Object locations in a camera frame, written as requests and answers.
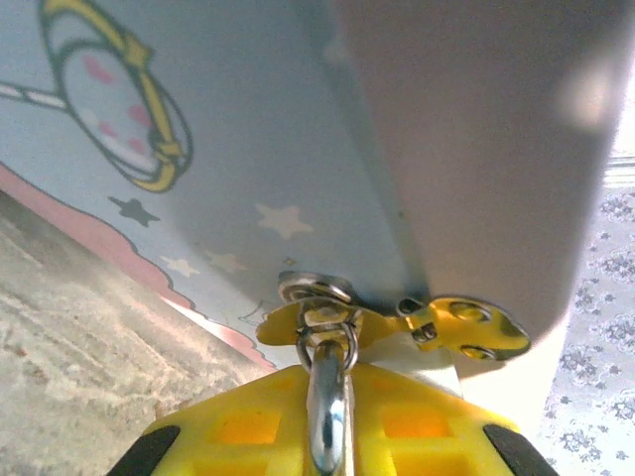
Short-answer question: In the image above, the cartoon dog tin box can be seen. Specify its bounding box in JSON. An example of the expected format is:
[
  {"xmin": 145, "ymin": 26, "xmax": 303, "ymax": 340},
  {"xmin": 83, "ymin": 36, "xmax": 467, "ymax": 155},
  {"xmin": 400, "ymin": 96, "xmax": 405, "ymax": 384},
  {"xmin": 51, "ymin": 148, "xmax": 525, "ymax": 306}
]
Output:
[{"xmin": 0, "ymin": 0, "xmax": 624, "ymax": 398}]

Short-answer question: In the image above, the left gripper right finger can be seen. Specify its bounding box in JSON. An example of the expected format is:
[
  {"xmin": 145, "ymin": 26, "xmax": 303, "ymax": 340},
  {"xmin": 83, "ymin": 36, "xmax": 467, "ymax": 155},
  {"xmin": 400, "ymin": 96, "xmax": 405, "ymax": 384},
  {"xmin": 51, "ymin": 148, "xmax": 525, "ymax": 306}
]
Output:
[{"xmin": 348, "ymin": 365, "xmax": 560, "ymax": 476}]

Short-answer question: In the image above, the small brass padlock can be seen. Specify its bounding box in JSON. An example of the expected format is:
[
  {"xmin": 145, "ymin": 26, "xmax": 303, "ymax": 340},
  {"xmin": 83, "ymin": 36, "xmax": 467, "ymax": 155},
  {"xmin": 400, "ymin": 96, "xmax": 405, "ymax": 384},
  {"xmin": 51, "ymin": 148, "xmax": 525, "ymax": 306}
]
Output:
[{"xmin": 296, "ymin": 340, "xmax": 359, "ymax": 476}]

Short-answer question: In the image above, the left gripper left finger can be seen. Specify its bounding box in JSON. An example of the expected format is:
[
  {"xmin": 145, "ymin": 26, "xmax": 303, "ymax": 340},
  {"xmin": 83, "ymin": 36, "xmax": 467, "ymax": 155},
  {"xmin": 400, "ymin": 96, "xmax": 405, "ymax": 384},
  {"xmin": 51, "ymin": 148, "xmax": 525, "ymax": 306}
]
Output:
[{"xmin": 116, "ymin": 364, "xmax": 312, "ymax": 476}]

